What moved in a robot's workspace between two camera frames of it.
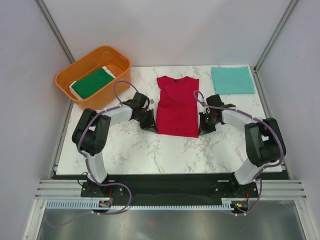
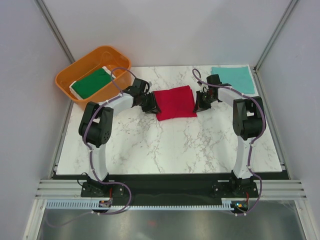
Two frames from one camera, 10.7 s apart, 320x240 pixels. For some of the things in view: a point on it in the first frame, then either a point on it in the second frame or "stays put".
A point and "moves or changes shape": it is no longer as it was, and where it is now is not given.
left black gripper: [150, 125] to [152, 108]
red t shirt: [177, 106] moves or changes shape
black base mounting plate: [239, 187] stays put
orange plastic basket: [117, 63] stays put
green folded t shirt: [85, 86] stays put
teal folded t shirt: [232, 80] stays put
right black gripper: [203, 129] to [199, 106]
